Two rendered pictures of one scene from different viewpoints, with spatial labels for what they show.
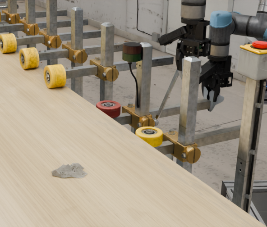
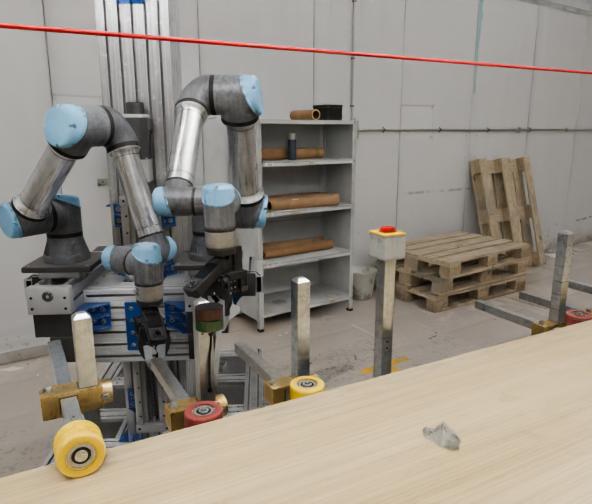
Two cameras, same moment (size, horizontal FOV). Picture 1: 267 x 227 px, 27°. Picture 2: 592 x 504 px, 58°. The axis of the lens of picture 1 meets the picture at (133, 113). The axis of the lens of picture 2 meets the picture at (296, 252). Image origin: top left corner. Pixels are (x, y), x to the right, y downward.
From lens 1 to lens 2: 1.83 m
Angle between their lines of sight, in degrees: 83
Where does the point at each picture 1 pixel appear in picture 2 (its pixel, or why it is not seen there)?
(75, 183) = (466, 433)
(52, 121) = (267, 461)
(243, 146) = (388, 325)
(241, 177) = (388, 354)
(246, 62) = (393, 247)
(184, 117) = (306, 347)
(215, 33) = (157, 271)
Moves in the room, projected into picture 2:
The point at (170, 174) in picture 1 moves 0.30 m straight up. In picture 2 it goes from (414, 378) to (421, 256)
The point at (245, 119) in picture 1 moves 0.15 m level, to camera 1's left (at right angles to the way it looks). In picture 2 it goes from (388, 300) to (395, 319)
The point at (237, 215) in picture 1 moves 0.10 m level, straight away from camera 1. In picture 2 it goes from (476, 356) to (437, 352)
